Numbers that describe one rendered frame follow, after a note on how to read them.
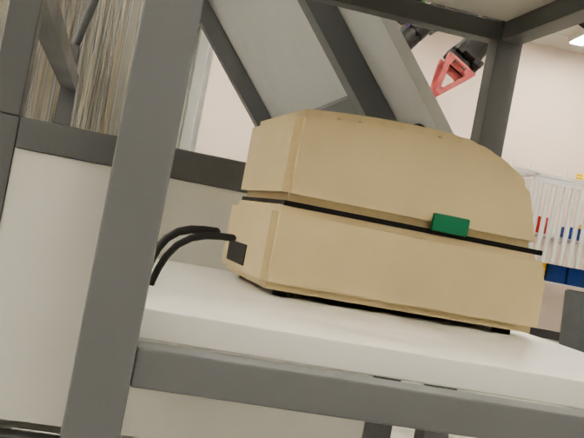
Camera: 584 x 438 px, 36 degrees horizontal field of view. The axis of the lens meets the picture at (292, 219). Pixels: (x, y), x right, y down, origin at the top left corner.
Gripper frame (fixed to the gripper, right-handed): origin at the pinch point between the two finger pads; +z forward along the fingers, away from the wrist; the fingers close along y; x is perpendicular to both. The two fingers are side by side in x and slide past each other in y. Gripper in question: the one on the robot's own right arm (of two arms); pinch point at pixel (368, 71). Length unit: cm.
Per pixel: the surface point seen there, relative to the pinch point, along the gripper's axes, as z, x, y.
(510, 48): 16, 18, 97
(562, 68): -425, 86, -767
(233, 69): 22.5, -22.9, -6.4
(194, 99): 27, -32, -54
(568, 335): -171, 260, -612
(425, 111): 27, 16, 87
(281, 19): 21, -15, 46
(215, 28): 19.3, -32.8, -4.7
